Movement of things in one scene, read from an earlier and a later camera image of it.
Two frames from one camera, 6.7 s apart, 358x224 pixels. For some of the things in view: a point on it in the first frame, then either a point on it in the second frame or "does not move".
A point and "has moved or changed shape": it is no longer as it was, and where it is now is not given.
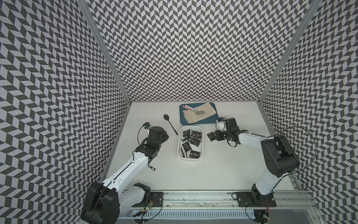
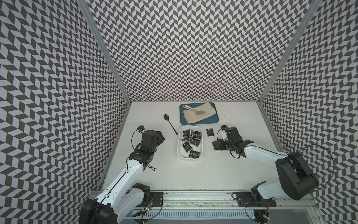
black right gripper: [217, 136] -> [223, 148]
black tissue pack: [196, 135] does not move
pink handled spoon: [197, 113] does not move
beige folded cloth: [190, 116] does not move
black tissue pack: [195, 142] does not move
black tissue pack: [194, 154] does not move
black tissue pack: [187, 133] does not move
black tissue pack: [211, 136] has moved or changed shape
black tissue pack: [184, 152] -> [217, 144]
